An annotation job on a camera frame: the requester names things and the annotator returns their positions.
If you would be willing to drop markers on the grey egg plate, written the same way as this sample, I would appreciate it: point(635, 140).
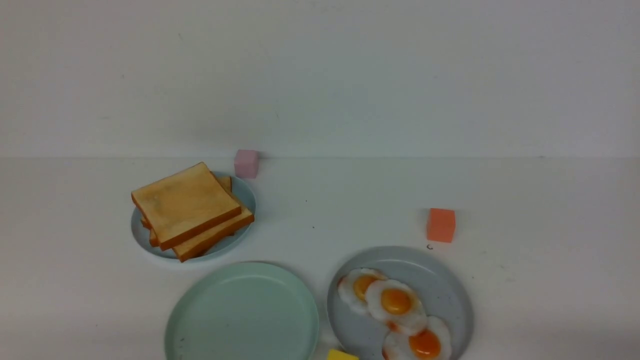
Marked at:
point(439, 290)

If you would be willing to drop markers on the yellow foam block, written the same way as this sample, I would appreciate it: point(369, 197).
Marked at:
point(335, 354)

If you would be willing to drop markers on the orange foam cube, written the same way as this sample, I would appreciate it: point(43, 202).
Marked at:
point(441, 225)

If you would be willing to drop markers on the fried egg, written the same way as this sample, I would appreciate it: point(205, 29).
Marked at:
point(352, 288)
point(396, 306)
point(431, 343)

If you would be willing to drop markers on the pale blue bread plate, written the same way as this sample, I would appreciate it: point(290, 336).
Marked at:
point(239, 188)

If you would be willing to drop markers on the toast slice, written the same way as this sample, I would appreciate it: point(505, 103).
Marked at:
point(184, 205)
point(153, 238)
point(200, 243)
point(145, 223)

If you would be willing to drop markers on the mint green plate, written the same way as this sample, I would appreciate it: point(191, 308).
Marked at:
point(244, 311)

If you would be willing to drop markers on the pink foam cube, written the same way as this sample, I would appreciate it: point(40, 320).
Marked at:
point(246, 164)

